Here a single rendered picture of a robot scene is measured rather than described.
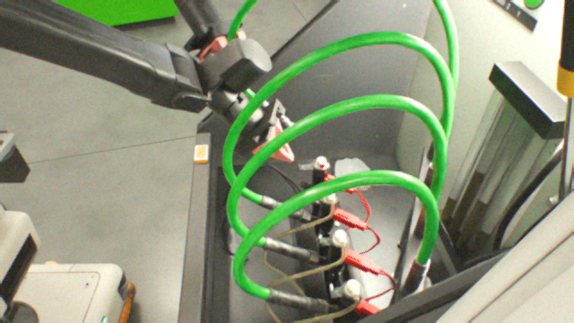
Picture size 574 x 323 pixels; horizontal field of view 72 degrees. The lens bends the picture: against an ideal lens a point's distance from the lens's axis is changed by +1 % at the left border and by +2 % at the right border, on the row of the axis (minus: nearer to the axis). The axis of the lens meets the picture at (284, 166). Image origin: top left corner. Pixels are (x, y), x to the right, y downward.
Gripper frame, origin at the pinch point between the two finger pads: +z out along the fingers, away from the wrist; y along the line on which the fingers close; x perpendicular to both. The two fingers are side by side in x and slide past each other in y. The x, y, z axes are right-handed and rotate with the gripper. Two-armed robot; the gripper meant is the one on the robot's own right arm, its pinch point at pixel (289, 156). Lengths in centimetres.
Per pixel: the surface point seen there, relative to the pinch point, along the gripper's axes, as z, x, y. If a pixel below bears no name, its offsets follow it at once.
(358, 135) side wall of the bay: 24.0, 33.5, -3.0
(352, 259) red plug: 10.1, -18.2, 6.6
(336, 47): -14.3, -10.0, 22.7
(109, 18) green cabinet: -67, 263, -203
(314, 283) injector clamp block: 13.7, -16.8, -4.0
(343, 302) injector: 9.1, -25.4, 6.2
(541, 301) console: -3.2, -38.0, 31.2
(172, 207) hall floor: 30, 75, -127
